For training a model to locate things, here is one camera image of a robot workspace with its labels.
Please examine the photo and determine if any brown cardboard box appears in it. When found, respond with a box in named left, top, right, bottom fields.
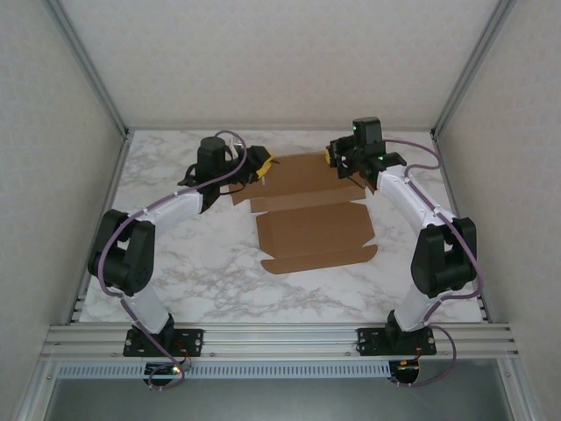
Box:
left=227, top=151, right=379, bottom=276

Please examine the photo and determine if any aluminium back rail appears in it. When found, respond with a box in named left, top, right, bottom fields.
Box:
left=129, top=125, right=435, bottom=132

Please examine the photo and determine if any aluminium rail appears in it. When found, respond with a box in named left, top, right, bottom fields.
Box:
left=65, top=131, right=132, bottom=325
left=431, top=131, right=490, bottom=324
left=129, top=125, right=435, bottom=132

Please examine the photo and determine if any aluminium right side rail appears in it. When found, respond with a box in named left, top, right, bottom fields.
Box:
left=431, top=131, right=490, bottom=324

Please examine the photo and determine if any aluminium right frame post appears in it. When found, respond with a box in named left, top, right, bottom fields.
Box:
left=431, top=0, right=518, bottom=135

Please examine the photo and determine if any aluminium frame post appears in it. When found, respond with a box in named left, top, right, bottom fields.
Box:
left=431, top=0, right=518, bottom=135
left=43, top=0, right=132, bottom=137

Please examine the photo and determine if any aluminium left side rail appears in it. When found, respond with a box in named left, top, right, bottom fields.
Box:
left=65, top=131, right=132, bottom=325

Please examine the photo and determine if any aluminium left frame post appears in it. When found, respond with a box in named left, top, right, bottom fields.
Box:
left=43, top=0, right=132, bottom=137

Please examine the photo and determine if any aluminium frame beam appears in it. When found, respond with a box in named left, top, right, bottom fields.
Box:
left=41, top=323, right=521, bottom=361

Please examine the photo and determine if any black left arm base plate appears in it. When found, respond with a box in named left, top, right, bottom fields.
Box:
left=123, top=327, right=206, bottom=359

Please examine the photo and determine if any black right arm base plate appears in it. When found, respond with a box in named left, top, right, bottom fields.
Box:
left=357, top=326, right=438, bottom=357

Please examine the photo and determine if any grey slotted cable duct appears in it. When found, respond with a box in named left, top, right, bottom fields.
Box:
left=56, top=361, right=392, bottom=379

